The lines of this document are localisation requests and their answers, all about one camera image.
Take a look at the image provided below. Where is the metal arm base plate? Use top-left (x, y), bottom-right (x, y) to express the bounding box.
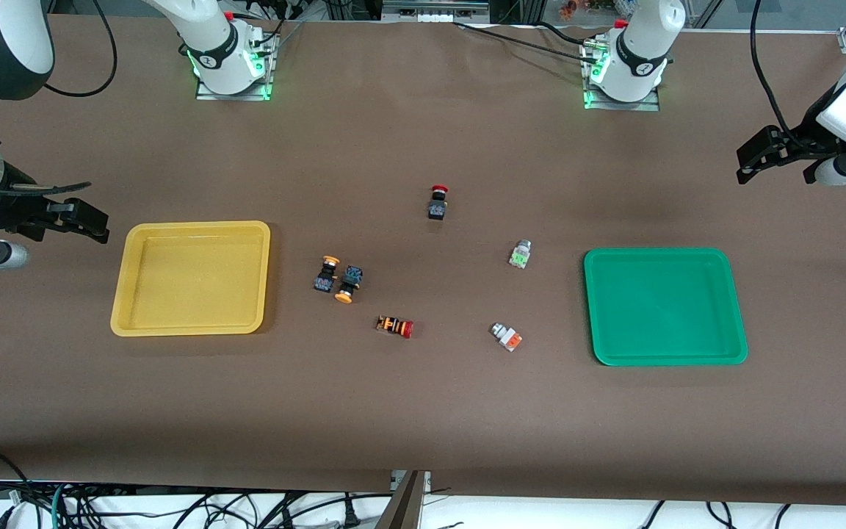
top-left (582, 37), bottom-right (661, 112)
top-left (195, 29), bottom-right (281, 101)

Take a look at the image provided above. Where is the black cable on table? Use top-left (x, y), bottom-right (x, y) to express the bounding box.
top-left (452, 21), bottom-right (594, 58)

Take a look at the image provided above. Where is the brown table support bar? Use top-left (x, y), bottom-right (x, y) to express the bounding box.
top-left (377, 470), bottom-right (427, 529)

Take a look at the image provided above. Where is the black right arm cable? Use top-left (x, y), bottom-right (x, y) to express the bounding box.
top-left (43, 0), bottom-right (118, 98)

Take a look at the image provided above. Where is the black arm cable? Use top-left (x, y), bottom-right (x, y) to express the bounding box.
top-left (749, 0), bottom-right (798, 142)
top-left (43, 0), bottom-right (118, 98)

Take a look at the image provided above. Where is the brown table mat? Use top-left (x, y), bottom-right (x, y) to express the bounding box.
top-left (0, 15), bottom-right (846, 508)

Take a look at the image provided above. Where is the grey metal bracket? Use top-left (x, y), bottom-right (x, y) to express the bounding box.
top-left (390, 470), bottom-right (433, 492)

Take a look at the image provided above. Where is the yellow mushroom push button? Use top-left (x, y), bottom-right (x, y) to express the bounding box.
top-left (313, 255), bottom-right (341, 293)
top-left (333, 265), bottom-right (364, 304)

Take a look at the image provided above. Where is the white button orange base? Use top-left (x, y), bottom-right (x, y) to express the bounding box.
top-left (489, 322), bottom-right (523, 353)

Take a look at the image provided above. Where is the green plastic tray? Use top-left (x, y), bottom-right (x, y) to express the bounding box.
top-left (583, 248), bottom-right (749, 367)

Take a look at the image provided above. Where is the silver power strip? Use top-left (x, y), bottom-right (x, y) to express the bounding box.
top-left (383, 0), bottom-right (490, 24)

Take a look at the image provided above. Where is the red button orange striped body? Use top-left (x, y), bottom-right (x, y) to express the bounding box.
top-left (375, 315), bottom-right (415, 339)

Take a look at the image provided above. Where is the yellow plastic tray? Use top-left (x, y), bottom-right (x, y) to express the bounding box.
top-left (110, 220), bottom-right (272, 337)

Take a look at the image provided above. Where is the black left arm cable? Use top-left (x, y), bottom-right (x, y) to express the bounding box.
top-left (749, 0), bottom-right (798, 142)

